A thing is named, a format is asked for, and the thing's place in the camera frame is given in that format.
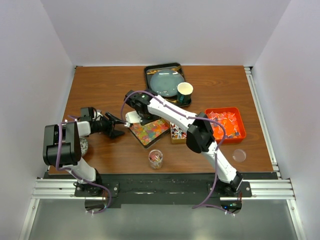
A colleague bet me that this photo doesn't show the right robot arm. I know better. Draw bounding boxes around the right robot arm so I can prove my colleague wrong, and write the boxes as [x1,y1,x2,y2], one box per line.
[124,90,243,197]

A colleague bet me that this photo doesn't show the silver patterned bowl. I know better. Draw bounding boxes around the silver patterned bowl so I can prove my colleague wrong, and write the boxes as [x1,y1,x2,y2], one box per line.
[79,137,89,157]

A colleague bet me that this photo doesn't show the black serving tray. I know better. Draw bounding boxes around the black serving tray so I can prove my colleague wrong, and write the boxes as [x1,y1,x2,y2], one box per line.
[144,62,192,108]

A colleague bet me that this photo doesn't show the gold fork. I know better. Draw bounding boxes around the gold fork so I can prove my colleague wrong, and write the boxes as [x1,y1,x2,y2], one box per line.
[146,65,182,75]

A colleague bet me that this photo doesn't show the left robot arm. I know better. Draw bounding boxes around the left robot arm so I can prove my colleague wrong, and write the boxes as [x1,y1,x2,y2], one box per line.
[42,107,131,197]

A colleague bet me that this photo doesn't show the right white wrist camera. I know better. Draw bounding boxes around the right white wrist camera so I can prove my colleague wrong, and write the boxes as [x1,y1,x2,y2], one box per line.
[125,111,143,128]

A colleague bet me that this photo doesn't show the dark green mug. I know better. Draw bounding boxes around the dark green mug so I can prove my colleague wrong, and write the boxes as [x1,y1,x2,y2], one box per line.
[177,82,194,105]

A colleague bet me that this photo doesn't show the blue-grey ceramic plate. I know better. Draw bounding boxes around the blue-grey ceramic plate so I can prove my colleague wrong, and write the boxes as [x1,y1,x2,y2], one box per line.
[149,69,185,98]

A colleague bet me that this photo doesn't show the clear glass jar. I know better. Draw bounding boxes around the clear glass jar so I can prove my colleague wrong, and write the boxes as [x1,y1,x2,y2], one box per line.
[148,149,163,170]

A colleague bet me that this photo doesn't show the purple cable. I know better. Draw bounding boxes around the purple cable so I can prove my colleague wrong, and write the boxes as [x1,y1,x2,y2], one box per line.
[120,90,227,213]
[54,114,113,215]

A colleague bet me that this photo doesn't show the orange tray of lollipops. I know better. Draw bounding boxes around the orange tray of lollipops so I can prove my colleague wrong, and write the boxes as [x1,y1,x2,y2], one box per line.
[205,107,247,144]

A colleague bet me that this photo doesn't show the aluminium frame rail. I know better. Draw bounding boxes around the aluminium frame rail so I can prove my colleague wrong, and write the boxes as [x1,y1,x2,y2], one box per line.
[21,66,306,240]

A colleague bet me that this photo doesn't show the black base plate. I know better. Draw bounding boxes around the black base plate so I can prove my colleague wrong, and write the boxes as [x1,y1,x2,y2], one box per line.
[42,172,278,210]

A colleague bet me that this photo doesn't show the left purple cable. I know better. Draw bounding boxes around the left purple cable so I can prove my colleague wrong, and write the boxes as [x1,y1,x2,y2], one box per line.
[54,114,113,215]

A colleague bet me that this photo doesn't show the gold tin of gummy candies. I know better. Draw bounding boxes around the gold tin of gummy candies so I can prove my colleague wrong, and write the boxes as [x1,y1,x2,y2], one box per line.
[129,118,170,149]

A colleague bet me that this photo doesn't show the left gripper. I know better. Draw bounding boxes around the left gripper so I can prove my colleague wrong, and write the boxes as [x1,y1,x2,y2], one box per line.
[94,112,125,139]

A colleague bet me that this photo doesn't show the clear round jar lid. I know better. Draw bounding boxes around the clear round jar lid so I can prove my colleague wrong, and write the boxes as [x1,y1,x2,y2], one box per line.
[232,149,247,163]

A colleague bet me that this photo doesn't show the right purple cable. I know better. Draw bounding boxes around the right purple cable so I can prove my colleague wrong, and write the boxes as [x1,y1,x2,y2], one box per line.
[120,90,227,213]

